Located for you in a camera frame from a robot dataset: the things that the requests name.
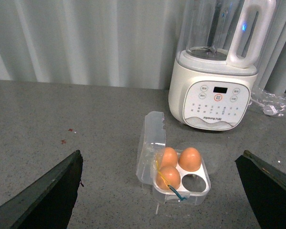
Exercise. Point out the clear plastic egg box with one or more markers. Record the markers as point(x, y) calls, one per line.
point(194, 186)

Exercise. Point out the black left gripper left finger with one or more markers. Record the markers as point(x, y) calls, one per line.
point(49, 201)

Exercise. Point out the brown egg front left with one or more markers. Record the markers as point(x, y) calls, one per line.
point(168, 176)

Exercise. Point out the clear plastic bag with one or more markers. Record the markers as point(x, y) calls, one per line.
point(266, 103)

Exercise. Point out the white blender with glass jar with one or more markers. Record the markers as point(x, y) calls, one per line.
point(216, 62)

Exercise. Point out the brown egg back right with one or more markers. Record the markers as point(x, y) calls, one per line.
point(190, 159)

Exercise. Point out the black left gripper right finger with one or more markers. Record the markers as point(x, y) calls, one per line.
point(265, 188)

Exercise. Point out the brown egg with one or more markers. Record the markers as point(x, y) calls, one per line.
point(168, 176)
point(190, 159)
point(170, 158)

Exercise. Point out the brown egg back left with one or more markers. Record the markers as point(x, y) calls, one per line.
point(170, 158)

